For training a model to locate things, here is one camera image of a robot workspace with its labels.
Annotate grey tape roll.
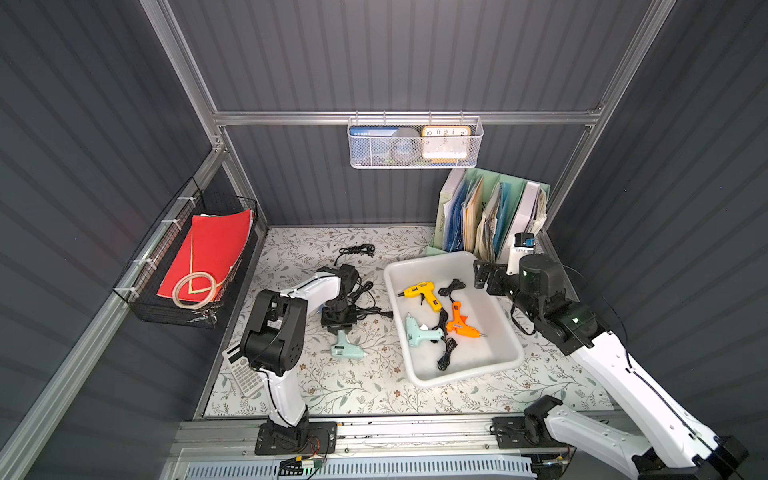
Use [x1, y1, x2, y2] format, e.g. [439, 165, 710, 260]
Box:
[390, 127, 422, 165]

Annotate blue box in basket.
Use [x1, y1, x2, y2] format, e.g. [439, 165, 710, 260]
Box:
[348, 126, 398, 166]

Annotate white wire hanging basket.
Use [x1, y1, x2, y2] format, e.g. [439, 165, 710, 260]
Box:
[347, 115, 485, 170]

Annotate beige coiled tube ring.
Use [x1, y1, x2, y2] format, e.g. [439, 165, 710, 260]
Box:
[172, 271, 218, 307]

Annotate black wire side basket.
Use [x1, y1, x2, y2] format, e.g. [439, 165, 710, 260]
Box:
[114, 181, 259, 329]

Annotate black coiled power cord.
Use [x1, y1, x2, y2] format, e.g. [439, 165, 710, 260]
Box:
[333, 242, 377, 265]

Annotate white plastic storage box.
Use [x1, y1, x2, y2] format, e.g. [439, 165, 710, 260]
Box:
[384, 251, 524, 389]

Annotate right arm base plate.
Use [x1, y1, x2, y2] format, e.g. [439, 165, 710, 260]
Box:
[489, 415, 569, 449]

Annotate white desk calculator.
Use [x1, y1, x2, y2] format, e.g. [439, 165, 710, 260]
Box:
[222, 345, 265, 398]

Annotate orange hot glue gun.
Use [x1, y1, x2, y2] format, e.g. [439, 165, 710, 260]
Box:
[446, 301, 485, 338]

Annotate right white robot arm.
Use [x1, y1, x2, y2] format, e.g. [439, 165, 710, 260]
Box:
[473, 254, 749, 479]

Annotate yellow hot glue gun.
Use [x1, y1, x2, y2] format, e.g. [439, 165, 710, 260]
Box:
[397, 281, 442, 313]

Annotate aluminium front rail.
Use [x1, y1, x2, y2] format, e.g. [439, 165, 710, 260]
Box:
[168, 414, 585, 462]

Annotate mint green glue gun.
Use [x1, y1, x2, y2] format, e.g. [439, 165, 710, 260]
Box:
[405, 313, 444, 347]

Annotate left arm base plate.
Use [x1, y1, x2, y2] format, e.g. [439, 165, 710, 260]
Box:
[254, 419, 338, 456]

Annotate yellow white alarm clock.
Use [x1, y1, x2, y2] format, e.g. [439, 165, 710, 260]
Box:
[421, 125, 472, 161]

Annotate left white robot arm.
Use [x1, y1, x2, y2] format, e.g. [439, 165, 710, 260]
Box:
[239, 264, 364, 429]

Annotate red paper folder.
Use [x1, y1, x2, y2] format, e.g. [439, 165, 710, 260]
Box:
[157, 209, 254, 309]

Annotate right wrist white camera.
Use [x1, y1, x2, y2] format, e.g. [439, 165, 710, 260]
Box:
[507, 232, 535, 275]

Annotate green desktop file organizer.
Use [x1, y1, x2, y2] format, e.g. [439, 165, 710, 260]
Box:
[426, 169, 550, 265]

